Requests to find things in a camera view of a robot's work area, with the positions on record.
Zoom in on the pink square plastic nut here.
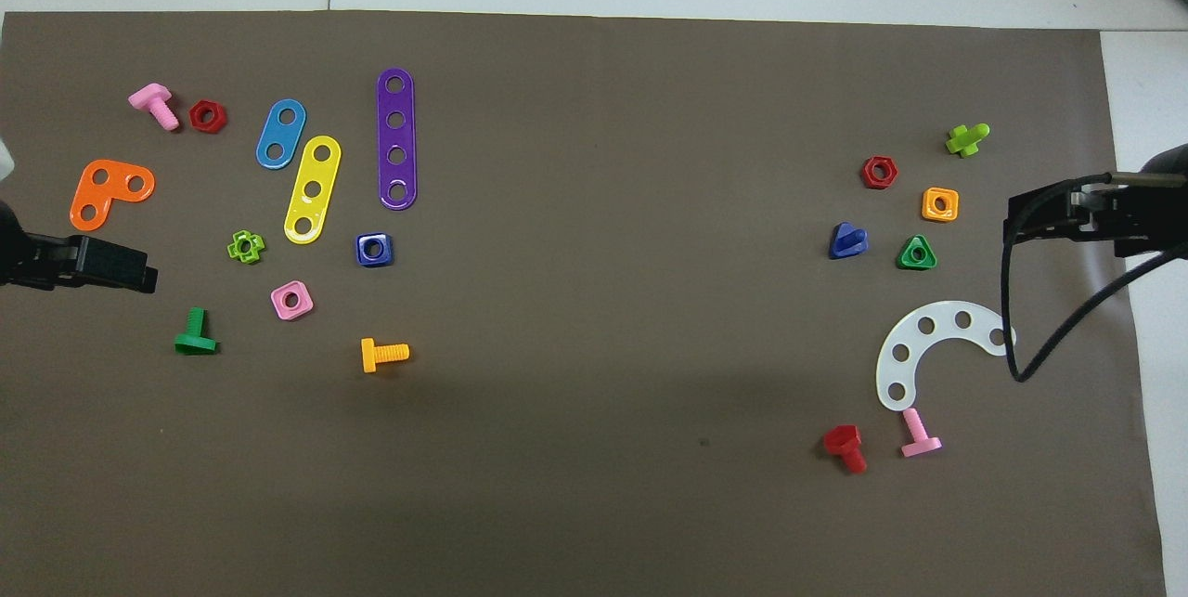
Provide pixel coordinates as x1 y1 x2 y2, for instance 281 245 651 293
270 280 315 321

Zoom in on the blue triangle-head plastic screw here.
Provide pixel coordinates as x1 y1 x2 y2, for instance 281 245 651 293
828 222 870 260

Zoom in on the yellow three-hole plastic strip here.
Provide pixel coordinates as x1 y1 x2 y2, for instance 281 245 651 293
283 135 342 246

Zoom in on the red hex-head plastic screw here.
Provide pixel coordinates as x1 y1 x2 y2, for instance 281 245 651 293
822 424 869 474

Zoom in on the white curved five-hole plate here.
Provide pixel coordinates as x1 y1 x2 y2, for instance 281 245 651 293
875 301 1017 413

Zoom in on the green triangular plastic nut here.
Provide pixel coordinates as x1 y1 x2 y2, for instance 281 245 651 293
897 235 938 271

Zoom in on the dark green plastic screw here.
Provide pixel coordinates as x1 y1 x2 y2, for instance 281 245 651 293
174 306 219 357

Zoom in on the lime green cross screw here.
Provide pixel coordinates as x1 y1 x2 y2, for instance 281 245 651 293
945 123 991 159

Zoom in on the blue two-hole plastic strip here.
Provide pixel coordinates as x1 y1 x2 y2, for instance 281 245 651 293
255 98 307 171

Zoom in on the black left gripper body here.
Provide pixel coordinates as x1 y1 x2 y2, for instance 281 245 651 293
0 202 75 290

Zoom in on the purple four-hole plastic strip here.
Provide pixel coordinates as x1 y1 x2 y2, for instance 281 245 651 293
376 68 419 211

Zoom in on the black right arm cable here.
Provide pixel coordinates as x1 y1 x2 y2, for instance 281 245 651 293
1000 172 1188 384

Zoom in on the brown table mat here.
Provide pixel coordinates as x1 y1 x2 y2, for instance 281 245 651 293
0 10 1167 597

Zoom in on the orange angled three-hole plate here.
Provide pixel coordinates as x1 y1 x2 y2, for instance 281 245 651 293
70 159 156 233

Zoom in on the orange plastic screw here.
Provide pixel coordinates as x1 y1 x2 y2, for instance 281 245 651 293
360 337 410 374

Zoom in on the pink plastic screw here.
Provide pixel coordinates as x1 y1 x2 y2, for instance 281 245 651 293
900 408 943 460
128 83 181 132

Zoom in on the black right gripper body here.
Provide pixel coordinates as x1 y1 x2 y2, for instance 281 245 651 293
1114 144 1188 257

